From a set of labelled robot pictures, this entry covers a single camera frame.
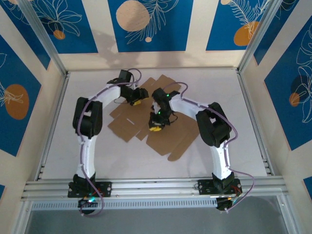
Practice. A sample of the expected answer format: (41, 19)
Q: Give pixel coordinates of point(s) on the long aluminium base rail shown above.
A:
(156, 187)

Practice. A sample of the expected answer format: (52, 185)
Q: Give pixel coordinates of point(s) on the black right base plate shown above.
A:
(204, 187)

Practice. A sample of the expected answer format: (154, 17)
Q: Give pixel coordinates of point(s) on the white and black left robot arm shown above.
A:
(86, 156)

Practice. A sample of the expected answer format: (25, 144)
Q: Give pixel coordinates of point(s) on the aluminium left table rail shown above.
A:
(53, 126)

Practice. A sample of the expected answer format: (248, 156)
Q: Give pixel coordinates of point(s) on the aluminium left corner post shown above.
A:
(44, 36)

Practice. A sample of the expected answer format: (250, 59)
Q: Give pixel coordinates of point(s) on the aluminium right corner post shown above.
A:
(265, 34)

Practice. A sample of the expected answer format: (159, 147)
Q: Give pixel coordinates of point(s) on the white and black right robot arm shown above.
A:
(220, 161)

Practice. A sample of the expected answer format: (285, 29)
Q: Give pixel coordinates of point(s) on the aluminium right table rail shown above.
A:
(256, 126)

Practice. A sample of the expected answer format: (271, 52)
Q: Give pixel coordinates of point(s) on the brown cardboard box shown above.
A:
(180, 136)

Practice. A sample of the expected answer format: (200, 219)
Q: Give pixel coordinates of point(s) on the aluminium corner post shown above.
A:
(44, 36)
(265, 34)

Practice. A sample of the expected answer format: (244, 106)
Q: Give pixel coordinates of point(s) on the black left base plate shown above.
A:
(107, 189)

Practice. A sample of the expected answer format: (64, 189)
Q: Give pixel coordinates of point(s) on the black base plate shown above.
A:
(107, 189)
(204, 187)

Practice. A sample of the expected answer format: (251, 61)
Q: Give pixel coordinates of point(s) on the aluminium table rail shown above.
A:
(256, 126)
(53, 126)

